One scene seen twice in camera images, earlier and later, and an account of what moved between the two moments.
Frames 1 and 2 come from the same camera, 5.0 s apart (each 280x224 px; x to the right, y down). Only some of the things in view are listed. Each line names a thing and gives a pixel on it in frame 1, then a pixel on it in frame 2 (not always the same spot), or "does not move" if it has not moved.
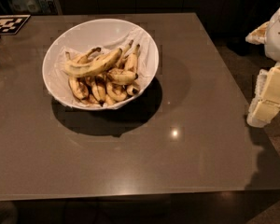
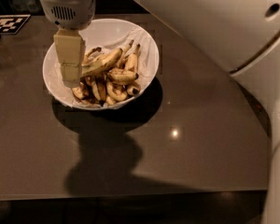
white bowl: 95,63 does not move
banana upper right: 131,61 does not move
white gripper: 278,36 to 68,11
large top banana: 100,64 does not move
